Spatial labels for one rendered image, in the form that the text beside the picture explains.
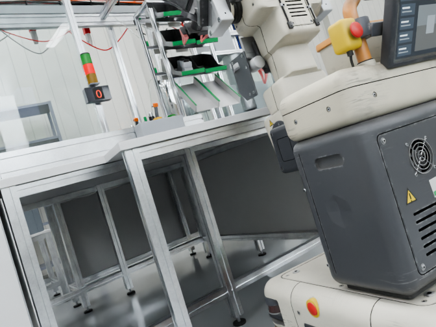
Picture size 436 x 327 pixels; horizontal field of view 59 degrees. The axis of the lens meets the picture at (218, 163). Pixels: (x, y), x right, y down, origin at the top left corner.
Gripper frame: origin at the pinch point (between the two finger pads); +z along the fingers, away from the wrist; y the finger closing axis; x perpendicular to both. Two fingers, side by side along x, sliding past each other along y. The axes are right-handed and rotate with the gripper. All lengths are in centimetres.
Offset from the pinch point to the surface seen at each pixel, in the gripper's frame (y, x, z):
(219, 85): -21.5, 5.5, 31.0
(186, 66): 2.2, 3.1, 13.2
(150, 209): 56, 80, -9
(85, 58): 48, -15, 15
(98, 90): 47, 0, 22
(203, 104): -1.1, 21.2, 23.2
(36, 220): 92, -26, 197
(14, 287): 101, 82, 13
